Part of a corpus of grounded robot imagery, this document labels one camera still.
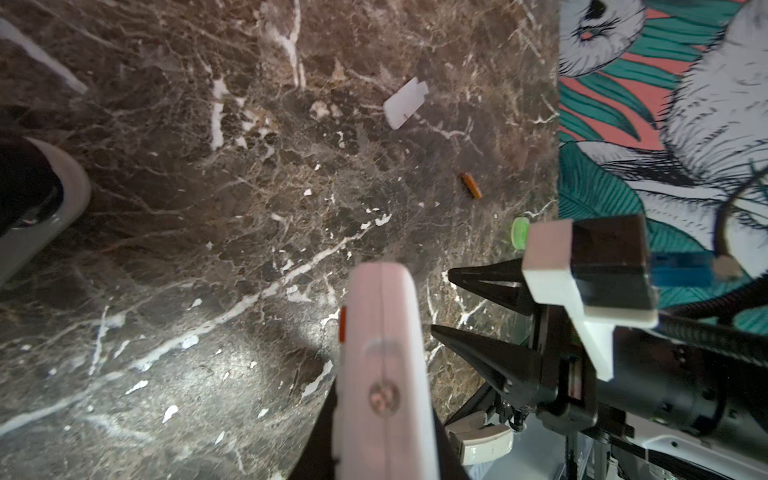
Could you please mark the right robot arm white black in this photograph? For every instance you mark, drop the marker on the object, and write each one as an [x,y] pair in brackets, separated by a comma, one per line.
[679,387]

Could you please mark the green round sticker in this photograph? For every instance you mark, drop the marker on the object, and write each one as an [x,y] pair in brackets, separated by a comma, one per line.
[519,233]

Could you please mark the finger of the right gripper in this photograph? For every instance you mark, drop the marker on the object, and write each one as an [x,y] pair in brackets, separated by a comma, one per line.
[501,283]
[512,371]

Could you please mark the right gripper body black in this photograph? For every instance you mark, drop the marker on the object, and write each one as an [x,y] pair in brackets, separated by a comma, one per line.
[566,401]

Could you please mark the grey stapler-like holder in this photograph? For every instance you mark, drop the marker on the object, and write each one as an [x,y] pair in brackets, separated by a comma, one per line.
[43,191]

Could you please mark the white battery cover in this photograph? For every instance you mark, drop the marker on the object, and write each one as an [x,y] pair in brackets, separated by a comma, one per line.
[405,102]

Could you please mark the white remote control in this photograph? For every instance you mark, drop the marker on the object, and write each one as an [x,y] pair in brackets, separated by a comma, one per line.
[383,426]

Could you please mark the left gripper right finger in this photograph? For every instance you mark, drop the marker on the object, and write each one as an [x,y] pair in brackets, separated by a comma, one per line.
[450,467]

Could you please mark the orange battery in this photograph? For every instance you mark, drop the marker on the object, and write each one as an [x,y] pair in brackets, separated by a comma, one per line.
[471,185]

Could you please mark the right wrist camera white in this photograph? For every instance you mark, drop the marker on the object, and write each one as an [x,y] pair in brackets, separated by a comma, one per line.
[602,272]

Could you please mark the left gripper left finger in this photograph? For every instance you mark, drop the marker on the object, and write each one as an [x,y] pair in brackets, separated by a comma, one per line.
[316,461]

